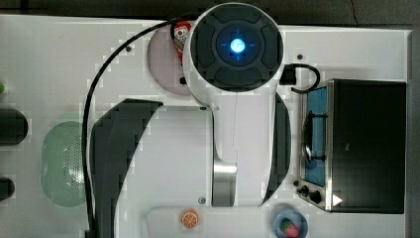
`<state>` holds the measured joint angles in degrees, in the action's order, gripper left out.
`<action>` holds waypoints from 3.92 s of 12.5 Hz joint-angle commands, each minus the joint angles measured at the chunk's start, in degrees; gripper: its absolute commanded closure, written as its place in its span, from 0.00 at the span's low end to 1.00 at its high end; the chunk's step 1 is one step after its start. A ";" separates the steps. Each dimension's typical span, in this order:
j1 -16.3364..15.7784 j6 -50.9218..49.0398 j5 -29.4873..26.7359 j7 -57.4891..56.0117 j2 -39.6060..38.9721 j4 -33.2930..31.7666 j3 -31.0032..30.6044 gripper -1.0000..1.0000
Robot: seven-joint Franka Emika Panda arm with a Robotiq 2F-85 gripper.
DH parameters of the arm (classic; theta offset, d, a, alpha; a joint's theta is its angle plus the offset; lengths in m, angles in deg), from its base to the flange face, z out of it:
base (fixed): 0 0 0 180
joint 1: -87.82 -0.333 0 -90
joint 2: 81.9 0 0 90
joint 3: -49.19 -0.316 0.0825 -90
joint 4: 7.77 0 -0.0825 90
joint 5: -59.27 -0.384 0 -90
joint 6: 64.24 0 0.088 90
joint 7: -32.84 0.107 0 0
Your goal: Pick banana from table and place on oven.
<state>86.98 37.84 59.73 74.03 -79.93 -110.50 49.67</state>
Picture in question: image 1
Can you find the grey round plate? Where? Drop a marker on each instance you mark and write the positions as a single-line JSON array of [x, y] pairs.
[[164, 64]]

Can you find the red ketchup bottle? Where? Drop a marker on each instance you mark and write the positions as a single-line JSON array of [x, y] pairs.
[[179, 32]]

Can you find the orange slice toy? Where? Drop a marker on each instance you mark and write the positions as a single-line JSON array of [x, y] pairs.
[[190, 218]]

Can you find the red strawberry toy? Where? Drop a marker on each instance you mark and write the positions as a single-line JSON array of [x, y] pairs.
[[289, 229]]

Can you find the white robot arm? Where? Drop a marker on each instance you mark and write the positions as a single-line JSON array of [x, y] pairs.
[[233, 60]]

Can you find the black toaster oven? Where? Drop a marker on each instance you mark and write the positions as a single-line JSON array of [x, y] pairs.
[[352, 149]]

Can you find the blue bowl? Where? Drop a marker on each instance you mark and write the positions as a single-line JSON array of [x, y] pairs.
[[289, 214]]

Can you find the green lime toy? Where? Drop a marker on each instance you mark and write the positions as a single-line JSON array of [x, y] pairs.
[[2, 87]]

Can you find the black round pot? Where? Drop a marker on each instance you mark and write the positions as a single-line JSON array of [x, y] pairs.
[[7, 188]]

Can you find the black frying pan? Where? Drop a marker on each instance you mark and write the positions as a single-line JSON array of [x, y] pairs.
[[13, 127]]

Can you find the green oval colander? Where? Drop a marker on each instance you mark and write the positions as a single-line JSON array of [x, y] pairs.
[[62, 177]]

